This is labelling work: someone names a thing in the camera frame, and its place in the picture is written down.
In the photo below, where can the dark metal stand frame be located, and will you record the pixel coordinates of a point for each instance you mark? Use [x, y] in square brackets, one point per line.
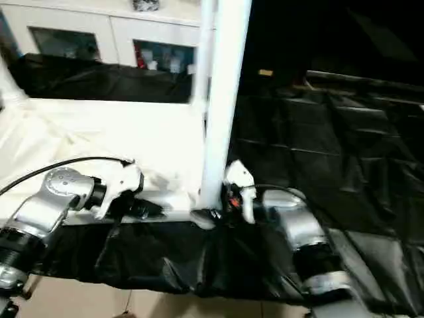
[30, 288]

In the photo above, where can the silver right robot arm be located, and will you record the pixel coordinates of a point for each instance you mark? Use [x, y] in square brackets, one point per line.
[298, 218]

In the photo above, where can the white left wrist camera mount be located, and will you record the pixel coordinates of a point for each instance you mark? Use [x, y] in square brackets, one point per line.
[124, 182]

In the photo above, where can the white plastic table top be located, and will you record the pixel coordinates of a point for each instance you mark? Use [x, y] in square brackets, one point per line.
[99, 132]

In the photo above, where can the small white jar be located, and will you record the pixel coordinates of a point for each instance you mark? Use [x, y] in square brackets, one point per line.
[152, 65]
[174, 64]

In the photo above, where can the red bottle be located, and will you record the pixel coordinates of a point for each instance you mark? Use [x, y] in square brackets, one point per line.
[139, 56]

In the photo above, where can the small tan label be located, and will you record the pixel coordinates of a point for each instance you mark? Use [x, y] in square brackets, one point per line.
[265, 72]

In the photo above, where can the black work mat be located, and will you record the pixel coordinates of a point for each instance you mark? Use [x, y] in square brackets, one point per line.
[331, 132]

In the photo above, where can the white plastic table leg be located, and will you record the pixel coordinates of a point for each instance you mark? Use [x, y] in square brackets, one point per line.
[225, 99]
[10, 83]
[202, 49]

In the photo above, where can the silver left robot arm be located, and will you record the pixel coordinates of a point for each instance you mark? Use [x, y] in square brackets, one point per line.
[49, 205]

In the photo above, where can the dark low shelf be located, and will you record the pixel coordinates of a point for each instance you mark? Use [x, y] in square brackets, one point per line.
[364, 79]

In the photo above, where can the white glass-door cabinet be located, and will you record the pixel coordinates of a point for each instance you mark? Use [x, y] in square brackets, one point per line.
[116, 26]

